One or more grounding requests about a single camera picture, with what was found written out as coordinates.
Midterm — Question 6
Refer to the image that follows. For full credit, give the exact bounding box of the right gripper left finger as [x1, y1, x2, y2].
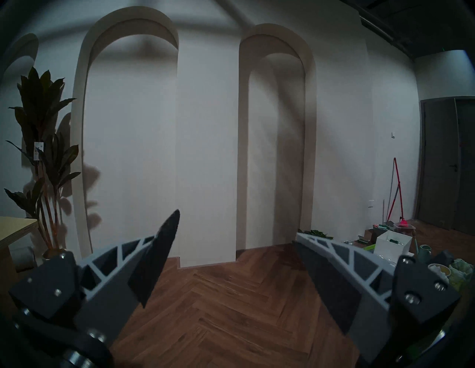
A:
[8, 210, 180, 345]

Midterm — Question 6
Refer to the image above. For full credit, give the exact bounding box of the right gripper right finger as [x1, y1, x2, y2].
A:
[293, 232, 462, 366]

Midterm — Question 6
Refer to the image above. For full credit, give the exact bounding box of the white open box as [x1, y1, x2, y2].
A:
[374, 230, 412, 260]

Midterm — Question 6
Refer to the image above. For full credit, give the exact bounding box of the teal watering can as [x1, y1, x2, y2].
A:
[415, 237, 433, 262]

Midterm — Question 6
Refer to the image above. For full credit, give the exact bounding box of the bushy small potted plant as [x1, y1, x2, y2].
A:
[299, 229, 334, 240]

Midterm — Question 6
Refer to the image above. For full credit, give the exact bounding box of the green mesh bag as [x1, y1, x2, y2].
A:
[448, 259, 474, 292]

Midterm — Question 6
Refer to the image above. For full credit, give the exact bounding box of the light wooden table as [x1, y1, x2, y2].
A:
[0, 217, 39, 297]

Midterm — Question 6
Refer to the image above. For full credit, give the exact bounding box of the dark grey door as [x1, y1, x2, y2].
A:
[415, 97, 475, 235]

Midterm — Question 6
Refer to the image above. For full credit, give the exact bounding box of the tall potted leafy plant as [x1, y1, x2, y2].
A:
[4, 67, 82, 260]

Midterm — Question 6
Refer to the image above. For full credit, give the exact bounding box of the red handled broom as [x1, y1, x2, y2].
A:
[386, 158, 409, 227]

